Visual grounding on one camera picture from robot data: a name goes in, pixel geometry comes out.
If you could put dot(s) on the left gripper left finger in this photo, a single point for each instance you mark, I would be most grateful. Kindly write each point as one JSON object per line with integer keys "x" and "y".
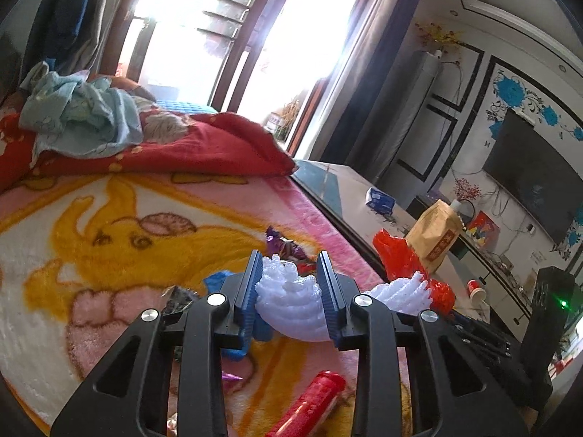
{"x": 127, "y": 392}

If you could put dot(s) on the red quilt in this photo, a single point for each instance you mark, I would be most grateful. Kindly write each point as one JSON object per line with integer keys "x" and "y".
{"x": 210, "y": 144}

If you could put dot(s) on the yellow flower vase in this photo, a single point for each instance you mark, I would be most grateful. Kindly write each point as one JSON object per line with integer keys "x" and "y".
{"x": 438, "y": 40}

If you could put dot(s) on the red plastic bag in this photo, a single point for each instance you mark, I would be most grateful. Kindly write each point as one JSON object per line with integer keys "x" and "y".
{"x": 400, "y": 261}

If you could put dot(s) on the purple snack wrapper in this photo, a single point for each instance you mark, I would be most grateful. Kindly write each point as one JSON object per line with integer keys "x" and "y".
{"x": 288, "y": 249}

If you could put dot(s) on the light blue garment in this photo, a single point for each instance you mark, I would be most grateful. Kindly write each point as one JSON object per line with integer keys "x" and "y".
{"x": 76, "y": 118}

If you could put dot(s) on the wall mounted television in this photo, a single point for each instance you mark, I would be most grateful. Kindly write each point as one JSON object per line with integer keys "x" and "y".
{"x": 536, "y": 175}

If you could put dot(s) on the brown paper bag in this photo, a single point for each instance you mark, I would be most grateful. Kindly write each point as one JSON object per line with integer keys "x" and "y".
{"x": 433, "y": 234}

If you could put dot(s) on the grey standing air conditioner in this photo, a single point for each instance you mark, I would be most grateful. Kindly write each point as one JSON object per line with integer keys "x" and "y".
{"x": 400, "y": 101}

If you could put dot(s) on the pink cartoon blanket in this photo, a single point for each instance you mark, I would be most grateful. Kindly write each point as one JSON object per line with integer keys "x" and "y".
{"x": 82, "y": 257}

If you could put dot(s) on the coffee table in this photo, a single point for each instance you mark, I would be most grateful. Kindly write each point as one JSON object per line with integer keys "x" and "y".
{"x": 339, "y": 194}

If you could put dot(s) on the dark blue curtain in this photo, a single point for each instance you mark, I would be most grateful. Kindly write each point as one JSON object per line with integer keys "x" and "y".
{"x": 369, "y": 67}

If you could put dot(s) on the blue tissue pack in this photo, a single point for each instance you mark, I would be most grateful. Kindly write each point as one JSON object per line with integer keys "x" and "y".
{"x": 379, "y": 201}

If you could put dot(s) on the red paper cup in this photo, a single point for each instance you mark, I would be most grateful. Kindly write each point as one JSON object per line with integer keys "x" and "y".
{"x": 476, "y": 292}

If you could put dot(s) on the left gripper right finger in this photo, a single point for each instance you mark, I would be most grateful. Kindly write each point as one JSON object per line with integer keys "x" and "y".
{"x": 452, "y": 392}

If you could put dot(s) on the white tv cabinet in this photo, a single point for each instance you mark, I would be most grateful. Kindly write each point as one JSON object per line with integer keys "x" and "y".
{"x": 508, "y": 301}

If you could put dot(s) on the red picture frame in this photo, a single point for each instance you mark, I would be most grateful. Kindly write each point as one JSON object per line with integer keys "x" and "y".
{"x": 483, "y": 231}

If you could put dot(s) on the red cylindrical bottle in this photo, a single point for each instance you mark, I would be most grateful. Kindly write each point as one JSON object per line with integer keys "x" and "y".
{"x": 311, "y": 407}

